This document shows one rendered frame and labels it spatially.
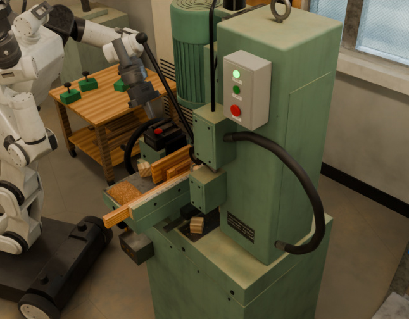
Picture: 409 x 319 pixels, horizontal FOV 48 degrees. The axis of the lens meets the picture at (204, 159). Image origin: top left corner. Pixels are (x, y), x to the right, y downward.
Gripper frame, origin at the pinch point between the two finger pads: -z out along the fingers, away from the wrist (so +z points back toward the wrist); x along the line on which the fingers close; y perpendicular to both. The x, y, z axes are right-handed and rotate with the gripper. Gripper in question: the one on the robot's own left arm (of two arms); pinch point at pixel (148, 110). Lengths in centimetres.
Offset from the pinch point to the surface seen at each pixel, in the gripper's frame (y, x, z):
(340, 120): -34, -134, -55
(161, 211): 12.5, 16.6, -30.8
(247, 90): 66, 9, 1
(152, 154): -4.3, 3.5, -15.8
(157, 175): 5.3, 9.5, -21.3
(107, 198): -2.3, 26.5, -21.7
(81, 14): -190, -77, 69
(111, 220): 11.6, 33.0, -25.3
